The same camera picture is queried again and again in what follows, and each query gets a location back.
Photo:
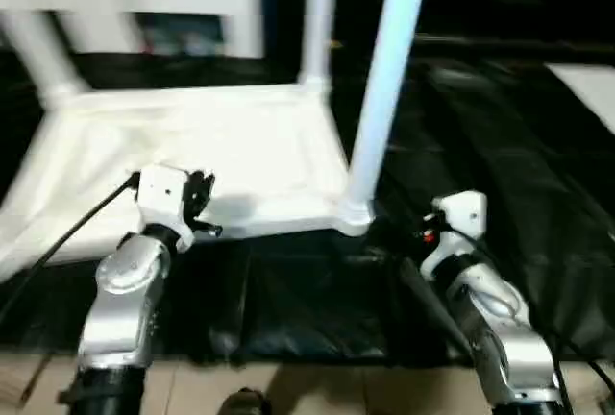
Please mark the white flat board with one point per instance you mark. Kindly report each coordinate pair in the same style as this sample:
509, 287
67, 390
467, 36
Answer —
586, 93

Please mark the black mat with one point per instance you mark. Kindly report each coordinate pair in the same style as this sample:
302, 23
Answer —
336, 300

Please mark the long black bar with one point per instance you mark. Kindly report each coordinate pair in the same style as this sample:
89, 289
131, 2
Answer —
519, 41

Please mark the small tan block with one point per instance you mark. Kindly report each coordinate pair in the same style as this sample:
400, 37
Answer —
336, 43

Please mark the white plastic table leg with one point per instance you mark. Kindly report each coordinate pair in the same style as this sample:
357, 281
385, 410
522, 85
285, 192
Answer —
319, 16
399, 50
43, 55

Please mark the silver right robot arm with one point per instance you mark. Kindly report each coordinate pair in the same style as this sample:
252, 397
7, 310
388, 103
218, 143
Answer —
499, 319

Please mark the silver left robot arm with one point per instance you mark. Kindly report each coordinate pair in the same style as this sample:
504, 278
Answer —
125, 280

